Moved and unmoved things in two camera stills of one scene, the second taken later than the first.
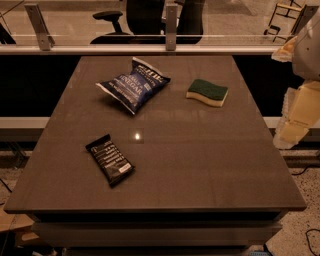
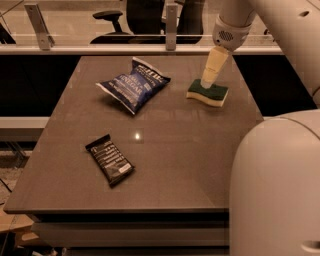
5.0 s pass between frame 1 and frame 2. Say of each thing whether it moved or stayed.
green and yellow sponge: stayed
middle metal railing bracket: stayed
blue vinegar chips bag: stayed
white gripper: moved
